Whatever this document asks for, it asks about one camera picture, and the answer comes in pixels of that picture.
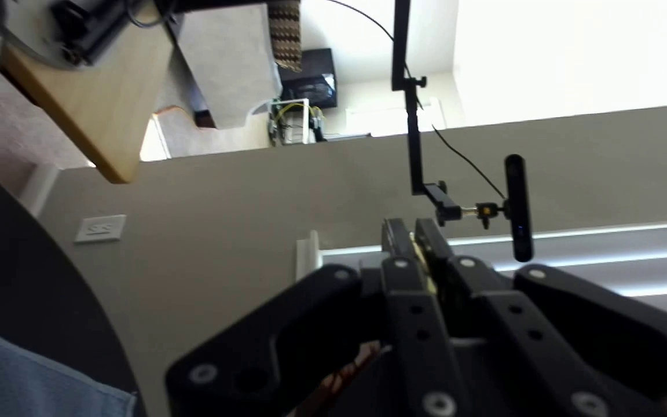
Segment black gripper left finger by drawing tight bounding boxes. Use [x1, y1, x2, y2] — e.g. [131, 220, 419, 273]
[383, 217, 462, 417]

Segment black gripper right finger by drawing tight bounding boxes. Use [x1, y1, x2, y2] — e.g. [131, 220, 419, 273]
[415, 220, 627, 417]

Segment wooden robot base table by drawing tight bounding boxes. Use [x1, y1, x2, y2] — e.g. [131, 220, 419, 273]
[0, 0, 174, 183]

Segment white vertical window blinds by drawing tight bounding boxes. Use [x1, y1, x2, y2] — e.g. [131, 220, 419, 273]
[308, 222, 667, 311]

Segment round black table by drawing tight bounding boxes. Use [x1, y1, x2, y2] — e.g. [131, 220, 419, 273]
[0, 186, 140, 394]

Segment blue cloth towel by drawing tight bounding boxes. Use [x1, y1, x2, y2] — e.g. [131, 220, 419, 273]
[0, 339, 136, 417]

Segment black camera on stand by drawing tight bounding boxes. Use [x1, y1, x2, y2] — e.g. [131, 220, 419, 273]
[392, 0, 536, 261]

